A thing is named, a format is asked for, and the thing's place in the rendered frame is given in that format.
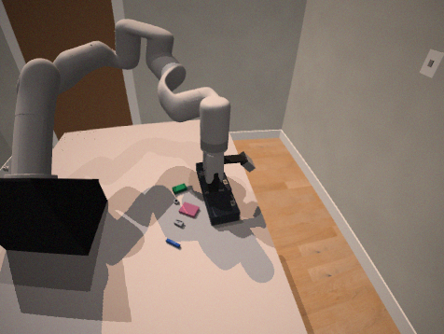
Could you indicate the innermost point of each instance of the dark grey rack of bins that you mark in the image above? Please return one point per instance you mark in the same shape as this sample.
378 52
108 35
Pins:
218 204

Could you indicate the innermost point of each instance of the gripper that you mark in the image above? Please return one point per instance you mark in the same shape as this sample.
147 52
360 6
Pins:
213 166

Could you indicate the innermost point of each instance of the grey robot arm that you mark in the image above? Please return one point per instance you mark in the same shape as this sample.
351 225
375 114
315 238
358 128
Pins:
39 86

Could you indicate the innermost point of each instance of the green and white eraser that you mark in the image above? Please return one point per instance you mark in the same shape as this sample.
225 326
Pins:
182 187

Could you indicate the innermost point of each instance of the flat red rectangular block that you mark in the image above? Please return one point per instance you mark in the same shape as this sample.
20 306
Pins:
189 209

